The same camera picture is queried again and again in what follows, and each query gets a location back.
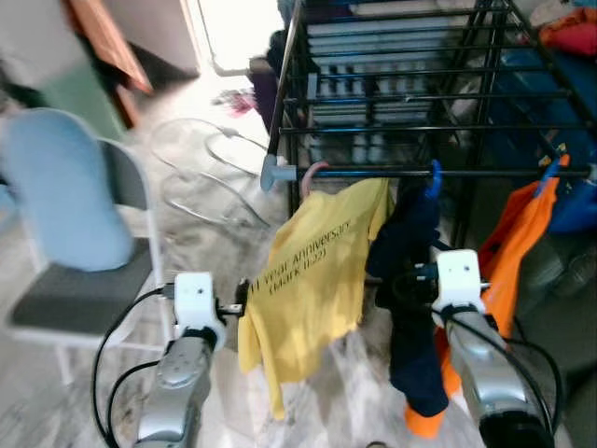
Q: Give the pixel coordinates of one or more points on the navy blue garment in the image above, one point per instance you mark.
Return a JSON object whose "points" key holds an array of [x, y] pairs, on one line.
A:
{"points": [[410, 252]]}

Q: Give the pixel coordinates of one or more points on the blue plastic hanger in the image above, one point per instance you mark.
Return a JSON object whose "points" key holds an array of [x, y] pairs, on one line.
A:
{"points": [[434, 182], [550, 173]]}

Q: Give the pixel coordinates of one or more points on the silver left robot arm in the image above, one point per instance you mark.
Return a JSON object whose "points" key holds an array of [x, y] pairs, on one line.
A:
{"points": [[177, 392]]}

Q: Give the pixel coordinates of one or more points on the pink plastic hanger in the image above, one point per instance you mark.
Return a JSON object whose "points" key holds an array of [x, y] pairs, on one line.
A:
{"points": [[312, 173]]}

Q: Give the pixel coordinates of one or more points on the yellow t-shirt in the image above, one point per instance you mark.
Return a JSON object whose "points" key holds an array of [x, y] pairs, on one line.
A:
{"points": [[312, 280]]}

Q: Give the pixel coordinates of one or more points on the orange t-shirt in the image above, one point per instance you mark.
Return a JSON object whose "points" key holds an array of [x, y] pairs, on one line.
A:
{"points": [[527, 243]]}

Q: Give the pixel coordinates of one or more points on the black metal drying rack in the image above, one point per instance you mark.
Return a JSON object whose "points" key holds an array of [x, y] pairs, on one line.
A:
{"points": [[373, 174]]}

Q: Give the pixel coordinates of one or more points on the black folding chair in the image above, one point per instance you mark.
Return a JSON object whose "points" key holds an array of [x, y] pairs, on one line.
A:
{"points": [[84, 299]]}

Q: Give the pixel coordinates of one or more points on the small pink clothes heap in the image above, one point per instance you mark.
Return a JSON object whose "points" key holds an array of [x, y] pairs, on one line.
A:
{"points": [[238, 101]]}

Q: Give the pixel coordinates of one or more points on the blue oval chair cushion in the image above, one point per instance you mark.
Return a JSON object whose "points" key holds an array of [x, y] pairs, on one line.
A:
{"points": [[65, 187]]}

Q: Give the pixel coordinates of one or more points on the dark purple armchair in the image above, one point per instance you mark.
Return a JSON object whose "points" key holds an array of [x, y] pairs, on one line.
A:
{"points": [[266, 84]]}

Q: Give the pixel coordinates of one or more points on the blue storage crate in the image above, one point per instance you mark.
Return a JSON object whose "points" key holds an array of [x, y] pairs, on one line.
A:
{"points": [[550, 103]]}

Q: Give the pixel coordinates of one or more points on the white slatted crib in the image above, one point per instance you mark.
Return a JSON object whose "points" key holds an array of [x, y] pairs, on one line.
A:
{"points": [[401, 56]]}

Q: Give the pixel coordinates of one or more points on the white and green air purifier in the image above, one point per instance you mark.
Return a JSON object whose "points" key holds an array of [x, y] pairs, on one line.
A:
{"points": [[56, 75]]}

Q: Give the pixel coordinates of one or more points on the red and pink clothes pile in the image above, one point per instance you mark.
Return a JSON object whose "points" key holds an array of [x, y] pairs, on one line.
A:
{"points": [[569, 33]]}

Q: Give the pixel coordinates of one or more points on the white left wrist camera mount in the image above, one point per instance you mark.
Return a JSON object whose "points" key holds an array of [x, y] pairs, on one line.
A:
{"points": [[198, 297]]}

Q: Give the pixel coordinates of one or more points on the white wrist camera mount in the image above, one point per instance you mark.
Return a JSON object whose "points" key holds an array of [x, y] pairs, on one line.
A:
{"points": [[198, 297], [459, 280]]}

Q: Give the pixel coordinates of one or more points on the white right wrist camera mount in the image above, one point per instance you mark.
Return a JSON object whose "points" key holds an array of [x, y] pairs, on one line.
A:
{"points": [[459, 280]]}

